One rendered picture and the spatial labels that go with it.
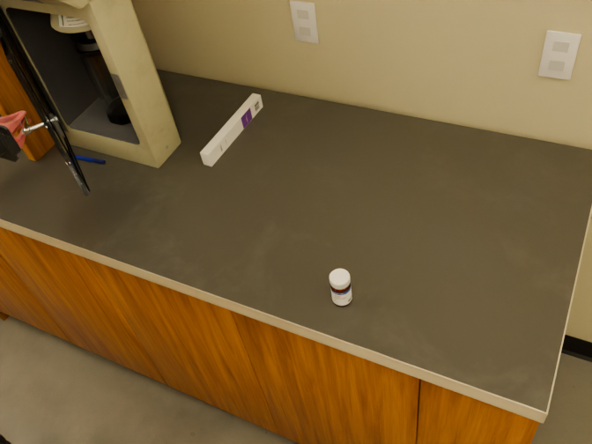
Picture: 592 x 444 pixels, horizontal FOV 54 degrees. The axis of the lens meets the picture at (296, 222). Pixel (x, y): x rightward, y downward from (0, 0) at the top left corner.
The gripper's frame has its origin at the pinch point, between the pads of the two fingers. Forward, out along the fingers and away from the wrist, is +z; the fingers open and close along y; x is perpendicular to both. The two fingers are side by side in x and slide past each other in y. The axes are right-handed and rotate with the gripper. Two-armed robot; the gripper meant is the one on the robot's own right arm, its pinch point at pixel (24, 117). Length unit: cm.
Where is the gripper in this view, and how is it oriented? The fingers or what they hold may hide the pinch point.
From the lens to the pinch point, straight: 148.7
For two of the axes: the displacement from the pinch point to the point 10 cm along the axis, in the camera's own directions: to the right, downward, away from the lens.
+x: -8.8, -2.6, 3.9
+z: 4.5, -7.1, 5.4
